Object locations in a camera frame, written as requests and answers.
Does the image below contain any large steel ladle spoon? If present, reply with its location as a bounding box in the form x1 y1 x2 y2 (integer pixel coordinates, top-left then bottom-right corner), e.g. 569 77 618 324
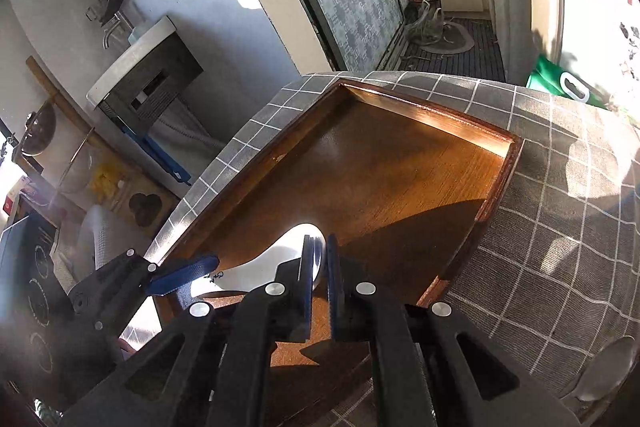
561 335 638 411

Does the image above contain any grey checked tablecloth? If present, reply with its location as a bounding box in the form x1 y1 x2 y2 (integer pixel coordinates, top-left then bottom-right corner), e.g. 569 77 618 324
146 72 639 397

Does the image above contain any white ceramic spoon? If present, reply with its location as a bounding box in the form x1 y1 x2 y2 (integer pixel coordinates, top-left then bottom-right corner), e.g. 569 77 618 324
191 223 326 298

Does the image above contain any green box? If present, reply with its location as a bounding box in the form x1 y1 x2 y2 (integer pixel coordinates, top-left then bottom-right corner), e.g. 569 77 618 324
526 54 605 108

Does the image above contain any wooden utensil tray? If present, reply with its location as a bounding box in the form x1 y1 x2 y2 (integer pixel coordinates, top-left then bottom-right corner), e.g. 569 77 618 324
168 80 523 419

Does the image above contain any oval floor mat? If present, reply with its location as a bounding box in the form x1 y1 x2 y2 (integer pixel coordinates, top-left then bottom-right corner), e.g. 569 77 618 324
420 22 475 55

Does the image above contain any dark pot lid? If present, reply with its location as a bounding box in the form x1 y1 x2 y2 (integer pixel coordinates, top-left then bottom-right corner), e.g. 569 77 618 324
21 102 56 157

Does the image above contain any white sink cabinet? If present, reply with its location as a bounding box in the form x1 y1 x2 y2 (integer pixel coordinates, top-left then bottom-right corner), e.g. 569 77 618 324
87 16 203 138

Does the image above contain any plastic bag on floor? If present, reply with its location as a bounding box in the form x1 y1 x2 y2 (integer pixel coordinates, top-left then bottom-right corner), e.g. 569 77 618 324
405 0 445 46

